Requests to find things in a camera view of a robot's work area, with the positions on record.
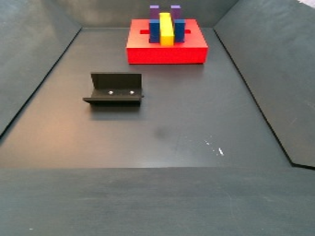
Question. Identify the blue block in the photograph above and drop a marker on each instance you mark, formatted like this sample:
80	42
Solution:
154	31
180	25

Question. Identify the black angle fixture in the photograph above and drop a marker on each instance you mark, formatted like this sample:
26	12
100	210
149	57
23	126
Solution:
116	88

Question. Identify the blue block right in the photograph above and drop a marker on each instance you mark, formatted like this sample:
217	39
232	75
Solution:
180	25

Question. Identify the red base board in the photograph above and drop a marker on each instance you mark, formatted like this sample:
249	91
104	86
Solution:
145	53

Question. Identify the purple block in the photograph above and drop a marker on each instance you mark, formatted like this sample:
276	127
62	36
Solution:
177	12
154	11

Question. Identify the blue block left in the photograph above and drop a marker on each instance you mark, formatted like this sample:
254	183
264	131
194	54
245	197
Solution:
154	31

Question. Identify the purple block left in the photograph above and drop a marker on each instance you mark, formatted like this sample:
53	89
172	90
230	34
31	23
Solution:
154	11

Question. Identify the yellow long block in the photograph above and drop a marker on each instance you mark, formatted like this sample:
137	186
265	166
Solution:
168	35

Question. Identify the purple block right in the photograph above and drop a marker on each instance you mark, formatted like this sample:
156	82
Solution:
177	12

